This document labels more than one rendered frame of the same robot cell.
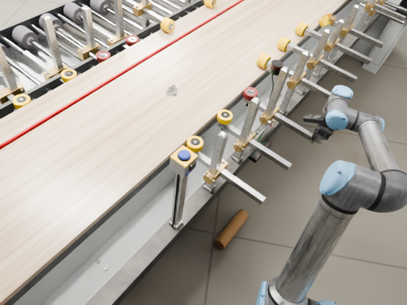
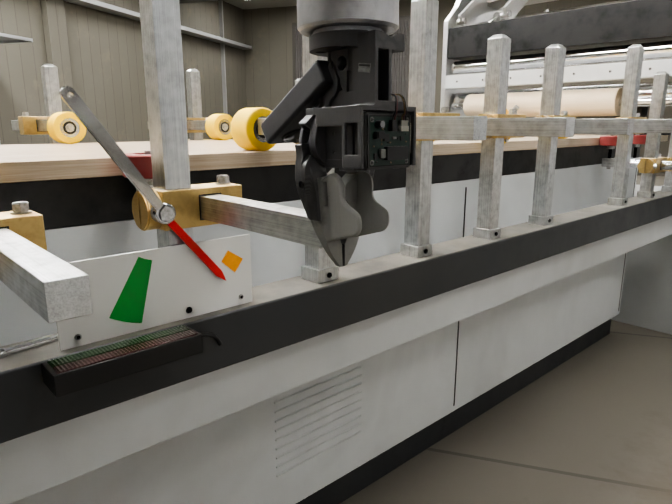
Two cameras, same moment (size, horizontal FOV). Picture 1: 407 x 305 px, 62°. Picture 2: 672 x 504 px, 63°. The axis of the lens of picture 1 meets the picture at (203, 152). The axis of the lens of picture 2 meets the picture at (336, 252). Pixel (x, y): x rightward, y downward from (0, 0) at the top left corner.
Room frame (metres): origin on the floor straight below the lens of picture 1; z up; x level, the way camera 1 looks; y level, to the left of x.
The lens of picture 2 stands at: (0.77, -0.73, 0.95)
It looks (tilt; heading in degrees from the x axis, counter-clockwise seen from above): 13 degrees down; 18
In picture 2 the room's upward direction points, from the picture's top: straight up
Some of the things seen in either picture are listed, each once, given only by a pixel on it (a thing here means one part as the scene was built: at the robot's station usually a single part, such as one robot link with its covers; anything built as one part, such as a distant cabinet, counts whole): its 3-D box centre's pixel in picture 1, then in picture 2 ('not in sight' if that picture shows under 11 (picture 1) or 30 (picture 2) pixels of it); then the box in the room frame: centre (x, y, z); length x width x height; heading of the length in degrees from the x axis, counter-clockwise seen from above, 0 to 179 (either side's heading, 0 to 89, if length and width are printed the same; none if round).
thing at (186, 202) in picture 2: (269, 114); (188, 205); (1.39, -0.32, 0.84); 0.13 x 0.06 x 0.05; 151
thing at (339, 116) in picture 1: (339, 115); not in sight; (1.16, -0.56, 1.14); 0.12 x 0.12 x 0.09; 79
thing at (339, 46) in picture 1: (334, 44); (509, 125); (2.05, -0.71, 0.95); 0.50 x 0.04 x 0.04; 61
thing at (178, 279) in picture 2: (263, 133); (165, 286); (1.33, -0.31, 0.75); 0.26 x 0.01 x 0.10; 151
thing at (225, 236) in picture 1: (232, 228); not in sight; (1.07, -0.29, 0.04); 0.30 x 0.08 x 0.08; 151
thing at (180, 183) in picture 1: (178, 199); not in sight; (0.71, 0.06, 0.92); 0.05 x 0.04 x 0.45; 151
